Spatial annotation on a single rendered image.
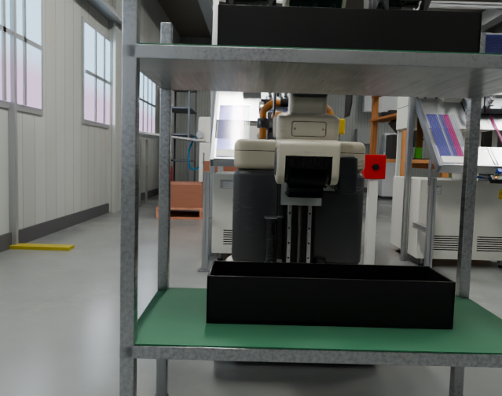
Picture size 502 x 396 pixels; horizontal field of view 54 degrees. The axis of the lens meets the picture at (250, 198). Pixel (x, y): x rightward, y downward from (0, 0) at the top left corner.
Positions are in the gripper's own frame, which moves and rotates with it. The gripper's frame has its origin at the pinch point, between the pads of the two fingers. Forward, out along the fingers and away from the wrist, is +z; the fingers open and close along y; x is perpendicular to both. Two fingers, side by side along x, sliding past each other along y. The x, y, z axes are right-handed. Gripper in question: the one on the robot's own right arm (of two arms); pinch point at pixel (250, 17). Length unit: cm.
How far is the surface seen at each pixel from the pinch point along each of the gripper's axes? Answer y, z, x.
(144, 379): -32, 93, 64
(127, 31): -23, 32, -32
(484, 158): 152, -50, 179
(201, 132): -71, -247, 507
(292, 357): 11, 89, -3
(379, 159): 85, -50, 184
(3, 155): -182, -63, 220
